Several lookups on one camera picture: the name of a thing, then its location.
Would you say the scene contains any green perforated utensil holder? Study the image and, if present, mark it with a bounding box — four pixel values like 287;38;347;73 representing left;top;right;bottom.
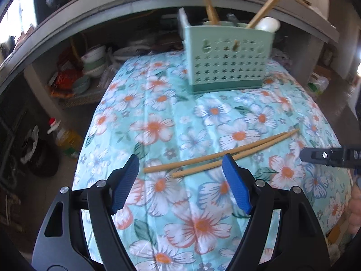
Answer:
178;8;276;94

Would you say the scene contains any white plastic spoon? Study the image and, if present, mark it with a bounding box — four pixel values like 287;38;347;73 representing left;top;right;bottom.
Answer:
255;17;281;33

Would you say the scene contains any cooking oil bottle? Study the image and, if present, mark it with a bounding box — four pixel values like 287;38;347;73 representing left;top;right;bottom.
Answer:
46;118;83;159

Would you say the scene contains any black plastic bag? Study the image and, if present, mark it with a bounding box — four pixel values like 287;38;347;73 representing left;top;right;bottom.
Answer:
21;124;60;176

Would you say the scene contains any woven basket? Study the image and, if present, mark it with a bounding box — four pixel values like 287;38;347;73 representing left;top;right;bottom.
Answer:
56;90;102;110

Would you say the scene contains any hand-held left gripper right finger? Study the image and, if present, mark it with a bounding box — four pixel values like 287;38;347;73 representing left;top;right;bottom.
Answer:
222;153;332;271

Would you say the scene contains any black panel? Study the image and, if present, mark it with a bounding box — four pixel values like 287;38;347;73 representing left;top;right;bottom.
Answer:
32;0;57;26

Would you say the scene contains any person's right hand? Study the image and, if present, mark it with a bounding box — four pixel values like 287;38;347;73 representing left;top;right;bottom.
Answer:
348;186;361;233

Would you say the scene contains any plastic rice bag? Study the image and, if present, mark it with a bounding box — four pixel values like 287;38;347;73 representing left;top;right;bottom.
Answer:
307;73;330;95

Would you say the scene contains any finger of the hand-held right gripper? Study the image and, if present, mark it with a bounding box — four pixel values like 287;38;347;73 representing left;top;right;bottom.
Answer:
300;146;361;170

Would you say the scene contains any red snack packet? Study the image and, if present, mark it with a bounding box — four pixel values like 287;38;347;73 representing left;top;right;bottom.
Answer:
50;54;85;98

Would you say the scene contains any wooden chopstick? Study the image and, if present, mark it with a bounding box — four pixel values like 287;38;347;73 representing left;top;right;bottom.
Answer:
144;131;288;173
172;128;300;179
246;0;280;29
195;0;220;25

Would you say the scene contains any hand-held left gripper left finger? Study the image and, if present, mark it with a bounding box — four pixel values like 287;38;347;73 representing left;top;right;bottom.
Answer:
32;155;140;271

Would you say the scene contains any floral blue blanket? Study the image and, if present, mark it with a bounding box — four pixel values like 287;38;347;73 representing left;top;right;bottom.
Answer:
72;50;354;271

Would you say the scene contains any grey concrete kitchen counter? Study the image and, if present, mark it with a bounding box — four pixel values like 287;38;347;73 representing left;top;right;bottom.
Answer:
0;0;340;85

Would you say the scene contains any stack of ceramic bowls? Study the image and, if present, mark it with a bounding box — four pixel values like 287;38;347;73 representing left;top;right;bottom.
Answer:
81;44;108;78

